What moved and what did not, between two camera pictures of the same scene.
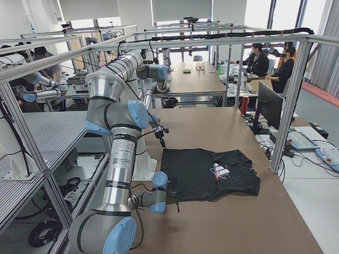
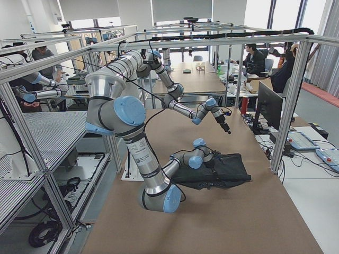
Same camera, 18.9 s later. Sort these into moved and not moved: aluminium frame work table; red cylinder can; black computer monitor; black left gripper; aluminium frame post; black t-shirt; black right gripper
Moved: black t-shirt; black right gripper; black left gripper
Not moved: black computer monitor; aluminium frame work table; red cylinder can; aluminium frame post
